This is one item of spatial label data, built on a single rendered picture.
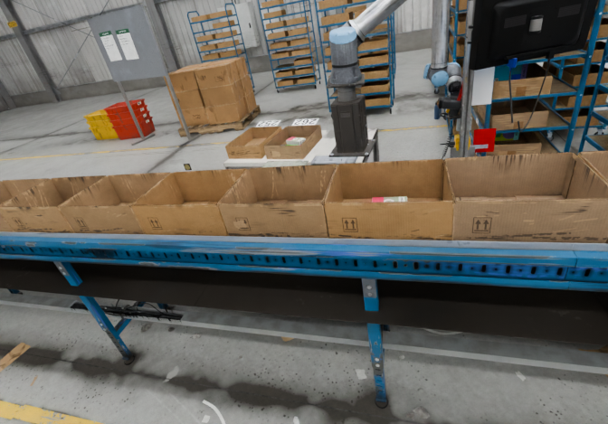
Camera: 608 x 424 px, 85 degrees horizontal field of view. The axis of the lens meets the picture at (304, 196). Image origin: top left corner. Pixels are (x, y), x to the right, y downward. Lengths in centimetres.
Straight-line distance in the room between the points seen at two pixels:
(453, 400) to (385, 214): 103
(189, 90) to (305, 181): 486
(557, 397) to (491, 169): 106
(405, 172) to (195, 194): 96
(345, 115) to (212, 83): 401
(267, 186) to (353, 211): 51
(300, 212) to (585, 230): 81
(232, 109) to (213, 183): 431
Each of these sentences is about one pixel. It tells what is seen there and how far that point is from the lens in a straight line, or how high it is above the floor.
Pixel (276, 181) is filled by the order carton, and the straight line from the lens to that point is 143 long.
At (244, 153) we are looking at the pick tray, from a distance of 239.
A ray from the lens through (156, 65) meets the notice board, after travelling 581.
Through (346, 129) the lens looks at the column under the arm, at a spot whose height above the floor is 91.
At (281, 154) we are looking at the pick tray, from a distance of 223.
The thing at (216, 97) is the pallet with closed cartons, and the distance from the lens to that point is 588.
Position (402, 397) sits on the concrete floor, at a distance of 182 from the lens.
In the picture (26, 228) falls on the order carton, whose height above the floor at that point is 93.
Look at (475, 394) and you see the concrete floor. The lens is 187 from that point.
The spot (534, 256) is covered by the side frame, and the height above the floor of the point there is 91.
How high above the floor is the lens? 160
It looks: 29 degrees down
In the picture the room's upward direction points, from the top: 11 degrees counter-clockwise
